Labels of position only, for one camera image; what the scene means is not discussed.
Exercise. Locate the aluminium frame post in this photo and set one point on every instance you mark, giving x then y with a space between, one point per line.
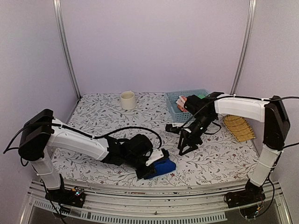
245 45
65 47

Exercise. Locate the yellow bamboo tray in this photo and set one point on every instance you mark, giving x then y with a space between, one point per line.
239 128

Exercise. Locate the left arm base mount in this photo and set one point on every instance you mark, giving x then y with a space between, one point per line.
74 197

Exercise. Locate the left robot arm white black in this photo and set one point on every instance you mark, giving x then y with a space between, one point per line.
43 130

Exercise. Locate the left aluminium frame post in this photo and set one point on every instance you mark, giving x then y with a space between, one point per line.
65 47

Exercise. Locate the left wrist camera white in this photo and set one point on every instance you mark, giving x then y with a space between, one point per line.
155 156

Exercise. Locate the orange bunny pattern towel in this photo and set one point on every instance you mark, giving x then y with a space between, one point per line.
180 103

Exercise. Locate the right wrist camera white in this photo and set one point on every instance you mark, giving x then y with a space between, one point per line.
172 128

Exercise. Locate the blue towel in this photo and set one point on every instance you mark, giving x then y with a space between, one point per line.
161 167

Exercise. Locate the right aluminium frame post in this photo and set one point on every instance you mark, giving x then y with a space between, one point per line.
245 45

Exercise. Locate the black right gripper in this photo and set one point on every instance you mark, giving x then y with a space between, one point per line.
184 135

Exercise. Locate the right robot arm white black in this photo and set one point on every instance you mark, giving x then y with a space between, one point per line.
269 111

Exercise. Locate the front aluminium rail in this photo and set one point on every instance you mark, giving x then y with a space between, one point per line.
109 204

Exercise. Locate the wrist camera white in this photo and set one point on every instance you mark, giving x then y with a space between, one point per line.
172 128
155 156

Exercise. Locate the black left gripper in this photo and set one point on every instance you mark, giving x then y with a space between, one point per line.
149 171

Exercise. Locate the light blue plastic basket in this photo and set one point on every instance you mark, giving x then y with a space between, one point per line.
172 97

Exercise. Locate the cream ceramic cup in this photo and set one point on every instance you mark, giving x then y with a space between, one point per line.
128 100

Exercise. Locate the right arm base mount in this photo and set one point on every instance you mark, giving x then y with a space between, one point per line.
251 194

